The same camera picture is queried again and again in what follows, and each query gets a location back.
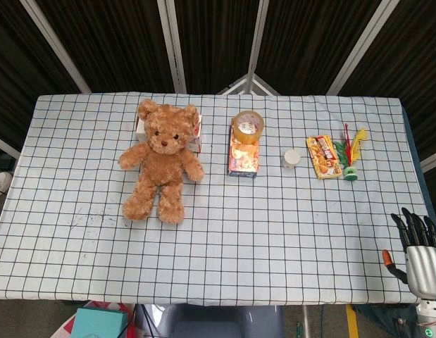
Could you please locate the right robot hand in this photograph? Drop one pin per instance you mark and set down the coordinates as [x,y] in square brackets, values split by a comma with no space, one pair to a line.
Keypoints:
[422,253]

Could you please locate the brown teddy bear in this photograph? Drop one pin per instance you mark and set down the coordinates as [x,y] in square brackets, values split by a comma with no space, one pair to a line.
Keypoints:
[163,155]

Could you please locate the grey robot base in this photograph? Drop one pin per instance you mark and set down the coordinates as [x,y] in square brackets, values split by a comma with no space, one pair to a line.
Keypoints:
[221,322]

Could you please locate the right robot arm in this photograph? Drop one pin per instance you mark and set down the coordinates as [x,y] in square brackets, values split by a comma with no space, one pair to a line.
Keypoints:
[430,317]

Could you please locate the feather shuttlecock green base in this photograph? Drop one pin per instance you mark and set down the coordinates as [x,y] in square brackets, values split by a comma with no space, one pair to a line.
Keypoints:
[350,155]

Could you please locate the yellow red snack packet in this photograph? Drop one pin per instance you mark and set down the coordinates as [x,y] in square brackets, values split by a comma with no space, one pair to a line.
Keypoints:
[323,157]

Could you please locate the small white cup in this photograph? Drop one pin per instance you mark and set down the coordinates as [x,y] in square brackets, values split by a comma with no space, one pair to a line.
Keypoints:
[291,159]

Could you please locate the orange blue snack box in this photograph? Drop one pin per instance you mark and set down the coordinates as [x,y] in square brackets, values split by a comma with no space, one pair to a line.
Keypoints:
[243,158]

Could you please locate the clear packing tape roll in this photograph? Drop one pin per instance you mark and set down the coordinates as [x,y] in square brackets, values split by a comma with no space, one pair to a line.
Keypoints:
[248,126]

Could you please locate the blue checkered tablecloth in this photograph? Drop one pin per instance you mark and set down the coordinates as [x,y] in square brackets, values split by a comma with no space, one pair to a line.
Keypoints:
[210,197]

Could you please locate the white pink small carton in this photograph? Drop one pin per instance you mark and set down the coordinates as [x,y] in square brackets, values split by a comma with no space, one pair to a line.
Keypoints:
[196,135]

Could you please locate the teal box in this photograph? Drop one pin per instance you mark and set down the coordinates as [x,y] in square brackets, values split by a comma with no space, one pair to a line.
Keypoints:
[98,322]

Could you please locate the white metal frame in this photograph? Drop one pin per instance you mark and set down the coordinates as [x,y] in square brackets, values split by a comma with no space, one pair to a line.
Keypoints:
[251,84]

